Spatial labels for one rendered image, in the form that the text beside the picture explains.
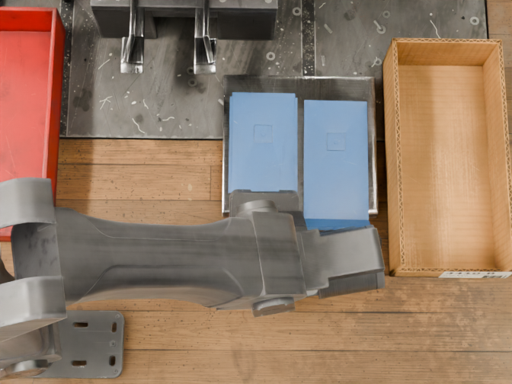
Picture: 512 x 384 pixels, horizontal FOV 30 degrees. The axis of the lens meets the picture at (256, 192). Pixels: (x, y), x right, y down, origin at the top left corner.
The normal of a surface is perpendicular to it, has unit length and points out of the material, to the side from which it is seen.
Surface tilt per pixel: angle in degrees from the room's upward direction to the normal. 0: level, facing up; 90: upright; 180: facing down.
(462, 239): 0
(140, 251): 42
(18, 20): 90
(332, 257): 5
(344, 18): 0
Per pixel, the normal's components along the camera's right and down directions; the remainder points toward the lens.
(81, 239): 0.68, -0.29
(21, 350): 0.22, 0.88
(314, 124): 0.03, -0.25
